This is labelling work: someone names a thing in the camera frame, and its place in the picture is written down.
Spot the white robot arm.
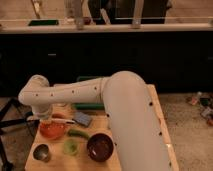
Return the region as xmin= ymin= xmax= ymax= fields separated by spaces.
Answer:
xmin=18 ymin=71 xmax=172 ymax=171

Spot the dark brown bowl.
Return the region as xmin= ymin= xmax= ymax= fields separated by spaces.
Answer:
xmin=86 ymin=133 xmax=114 ymax=162

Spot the red bowl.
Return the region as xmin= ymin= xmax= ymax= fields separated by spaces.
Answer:
xmin=39 ymin=121 xmax=67 ymax=140

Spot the green plastic tray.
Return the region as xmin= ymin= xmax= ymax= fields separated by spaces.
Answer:
xmin=74 ymin=76 xmax=104 ymax=110

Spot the blue sponge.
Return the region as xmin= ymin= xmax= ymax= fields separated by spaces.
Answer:
xmin=73 ymin=112 xmax=92 ymax=127

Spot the green cucumber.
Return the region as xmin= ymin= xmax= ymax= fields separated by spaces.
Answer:
xmin=67 ymin=129 xmax=90 ymax=140

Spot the green cup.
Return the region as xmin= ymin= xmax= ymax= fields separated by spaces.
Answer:
xmin=63 ymin=139 xmax=78 ymax=156

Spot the metal cup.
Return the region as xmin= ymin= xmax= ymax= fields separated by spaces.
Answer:
xmin=33 ymin=144 xmax=51 ymax=162

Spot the green object on counter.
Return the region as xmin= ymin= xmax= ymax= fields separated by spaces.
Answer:
xmin=28 ymin=20 xmax=59 ymax=26

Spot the black tripod stand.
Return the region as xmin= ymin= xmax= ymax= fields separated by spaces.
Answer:
xmin=0 ymin=98 xmax=38 ymax=171

